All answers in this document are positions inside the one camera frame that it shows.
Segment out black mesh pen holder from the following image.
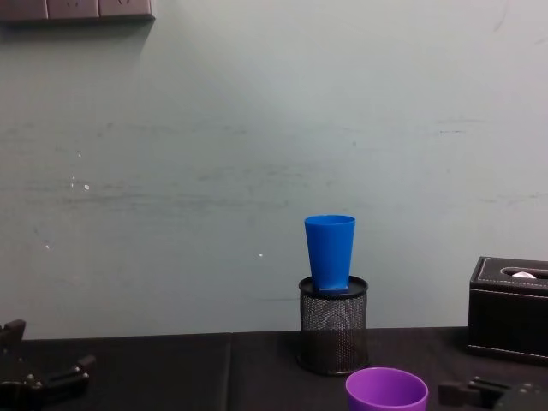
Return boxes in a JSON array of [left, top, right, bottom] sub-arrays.
[[298, 275, 371, 378]]

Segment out black table cloth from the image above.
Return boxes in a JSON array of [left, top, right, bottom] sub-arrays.
[[0, 326, 548, 411]]

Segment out purple plastic cup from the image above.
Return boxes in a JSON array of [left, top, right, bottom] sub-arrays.
[[345, 366, 430, 411]]

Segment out white wall socket strip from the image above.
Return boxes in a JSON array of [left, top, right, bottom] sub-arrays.
[[0, 0, 157, 23]]

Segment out blue plastic cup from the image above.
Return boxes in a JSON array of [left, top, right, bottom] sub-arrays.
[[304, 214, 357, 294]]

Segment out black leather tissue box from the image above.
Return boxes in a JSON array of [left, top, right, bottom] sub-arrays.
[[465, 255, 548, 367]]

